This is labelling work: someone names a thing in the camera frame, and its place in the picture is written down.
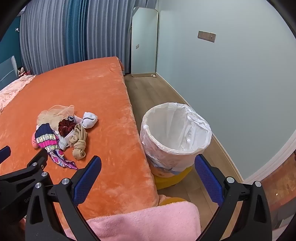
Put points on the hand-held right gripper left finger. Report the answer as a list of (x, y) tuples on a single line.
[(86, 180)]

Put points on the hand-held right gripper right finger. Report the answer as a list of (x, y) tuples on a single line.
[(208, 180)]

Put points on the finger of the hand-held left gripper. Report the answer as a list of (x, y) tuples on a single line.
[(34, 163), (4, 153)]

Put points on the colourful striped pleated cloth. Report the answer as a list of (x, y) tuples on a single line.
[(47, 139)]

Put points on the beige knotted stockings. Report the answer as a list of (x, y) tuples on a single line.
[(79, 143)]

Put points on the round waste bin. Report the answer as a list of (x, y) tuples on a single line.
[(171, 165)]

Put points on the white paper packet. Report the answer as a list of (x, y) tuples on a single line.
[(67, 136)]

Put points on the dark red velvet scrunchie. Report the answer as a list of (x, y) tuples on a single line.
[(64, 127)]

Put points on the white plastic bin liner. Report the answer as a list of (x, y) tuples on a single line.
[(185, 132)]

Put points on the pink perforated object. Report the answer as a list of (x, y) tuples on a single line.
[(34, 141)]

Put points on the yellow stool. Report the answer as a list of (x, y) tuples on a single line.
[(171, 182)]

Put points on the beige tulle mesh cloth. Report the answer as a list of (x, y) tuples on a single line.
[(54, 112)]

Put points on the leopard print hair band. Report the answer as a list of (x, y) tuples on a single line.
[(70, 118)]

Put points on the white sock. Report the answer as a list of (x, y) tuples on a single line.
[(89, 120)]

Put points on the pink fleece cloth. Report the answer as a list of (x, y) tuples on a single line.
[(143, 222)]

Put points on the brown wooden door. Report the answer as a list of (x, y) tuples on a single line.
[(282, 185)]

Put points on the grey blue padded headboard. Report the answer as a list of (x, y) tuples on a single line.
[(7, 74)]

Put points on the small doll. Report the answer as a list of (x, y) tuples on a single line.
[(22, 71)]

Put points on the bed with orange blanket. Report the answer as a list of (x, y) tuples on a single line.
[(92, 88)]

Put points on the grey pleated curtain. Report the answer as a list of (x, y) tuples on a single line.
[(108, 30), (44, 34)]

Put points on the blue curtain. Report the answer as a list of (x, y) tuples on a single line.
[(77, 30)]

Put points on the standing floor mirror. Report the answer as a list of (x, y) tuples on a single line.
[(143, 41)]

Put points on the brown wall switch panel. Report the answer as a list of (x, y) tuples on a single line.
[(206, 36)]

